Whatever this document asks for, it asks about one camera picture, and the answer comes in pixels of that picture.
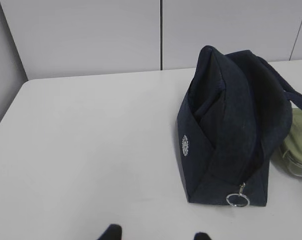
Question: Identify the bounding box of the dark navy lunch bag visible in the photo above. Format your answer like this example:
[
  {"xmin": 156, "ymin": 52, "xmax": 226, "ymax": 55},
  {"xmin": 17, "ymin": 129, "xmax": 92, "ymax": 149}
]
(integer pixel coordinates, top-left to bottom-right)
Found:
[{"xmin": 177, "ymin": 45, "xmax": 302, "ymax": 207}]

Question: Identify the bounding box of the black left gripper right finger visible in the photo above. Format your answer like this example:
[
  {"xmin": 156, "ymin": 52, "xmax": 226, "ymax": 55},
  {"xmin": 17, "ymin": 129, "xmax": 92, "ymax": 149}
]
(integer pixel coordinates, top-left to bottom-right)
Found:
[{"xmin": 193, "ymin": 232, "xmax": 212, "ymax": 240}]

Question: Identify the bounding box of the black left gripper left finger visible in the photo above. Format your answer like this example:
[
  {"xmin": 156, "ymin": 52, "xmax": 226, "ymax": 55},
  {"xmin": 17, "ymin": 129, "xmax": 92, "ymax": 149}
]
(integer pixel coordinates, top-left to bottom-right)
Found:
[{"xmin": 98, "ymin": 224, "xmax": 122, "ymax": 240}]

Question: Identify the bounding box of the green lid glass container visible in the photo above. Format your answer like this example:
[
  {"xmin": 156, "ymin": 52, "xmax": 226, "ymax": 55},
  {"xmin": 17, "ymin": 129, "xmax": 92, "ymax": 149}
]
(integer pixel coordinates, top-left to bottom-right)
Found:
[{"xmin": 279, "ymin": 108, "xmax": 302, "ymax": 178}]

